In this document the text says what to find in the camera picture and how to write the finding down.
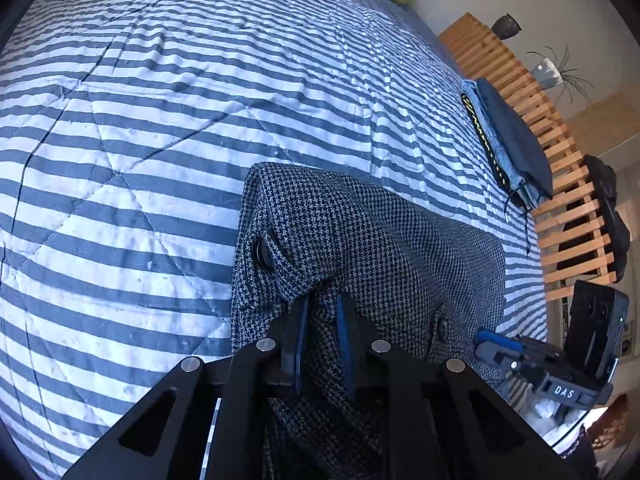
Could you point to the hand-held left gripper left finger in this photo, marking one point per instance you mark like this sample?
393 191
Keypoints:
301 340

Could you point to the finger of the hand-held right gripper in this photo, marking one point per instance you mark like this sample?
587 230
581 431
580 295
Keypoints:
515 364
500 341

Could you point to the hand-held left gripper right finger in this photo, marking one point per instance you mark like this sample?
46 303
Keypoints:
345 345

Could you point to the grey houndstooth coat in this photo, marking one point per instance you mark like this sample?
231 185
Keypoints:
400 240

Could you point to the person's right forearm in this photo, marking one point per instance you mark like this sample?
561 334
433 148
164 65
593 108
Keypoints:
585 460

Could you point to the person's right hand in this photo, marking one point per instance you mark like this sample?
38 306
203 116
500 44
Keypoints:
547 407

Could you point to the black jacket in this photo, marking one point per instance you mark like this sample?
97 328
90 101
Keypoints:
607 210

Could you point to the folded dark clothes stack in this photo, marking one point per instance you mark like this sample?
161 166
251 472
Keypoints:
505 160

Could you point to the stack of folded clothes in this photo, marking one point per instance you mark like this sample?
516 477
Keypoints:
520 140

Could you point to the light wooden cabinet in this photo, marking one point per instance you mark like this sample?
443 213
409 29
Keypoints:
610 125

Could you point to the black pants with yellow print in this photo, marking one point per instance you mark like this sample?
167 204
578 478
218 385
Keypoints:
482 135

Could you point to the green spider plant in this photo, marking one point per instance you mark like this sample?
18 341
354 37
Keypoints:
575 77

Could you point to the blue white striped quilt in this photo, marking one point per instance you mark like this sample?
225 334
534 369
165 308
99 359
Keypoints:
150 135

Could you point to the white plant pot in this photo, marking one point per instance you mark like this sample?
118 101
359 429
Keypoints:
547 72

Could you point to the wooden slatted bench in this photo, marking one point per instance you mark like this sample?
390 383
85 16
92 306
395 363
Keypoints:
500 55

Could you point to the dark ceramic vase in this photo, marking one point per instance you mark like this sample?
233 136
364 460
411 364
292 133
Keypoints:
506 27

